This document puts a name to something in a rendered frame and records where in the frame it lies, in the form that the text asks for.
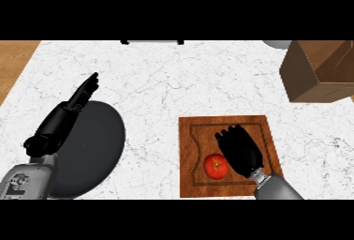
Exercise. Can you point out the dark grey round plate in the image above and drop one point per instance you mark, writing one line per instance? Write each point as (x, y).
(91, 150)

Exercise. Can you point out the red bell pepper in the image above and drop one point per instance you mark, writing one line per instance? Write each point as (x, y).
(215, 167)

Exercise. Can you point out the pale grey round object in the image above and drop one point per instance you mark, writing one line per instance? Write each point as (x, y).
(277, 44)

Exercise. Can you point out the brown wooden cutting board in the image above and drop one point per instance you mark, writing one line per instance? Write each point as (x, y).
(193, 184)

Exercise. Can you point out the white appliance with black feet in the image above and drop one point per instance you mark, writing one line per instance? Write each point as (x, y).
(151, 41)

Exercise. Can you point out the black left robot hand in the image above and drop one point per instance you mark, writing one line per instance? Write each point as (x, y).
(57, 122)

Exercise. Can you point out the brown cardboard box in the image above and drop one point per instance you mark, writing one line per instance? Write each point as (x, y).
(317, 72)

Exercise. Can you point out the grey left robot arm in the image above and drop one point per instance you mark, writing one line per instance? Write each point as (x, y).
(29, 181)

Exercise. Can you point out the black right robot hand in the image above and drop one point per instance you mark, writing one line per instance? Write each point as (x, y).
(240, 150)

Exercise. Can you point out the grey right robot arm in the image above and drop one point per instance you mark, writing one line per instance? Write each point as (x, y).
(275, 187)

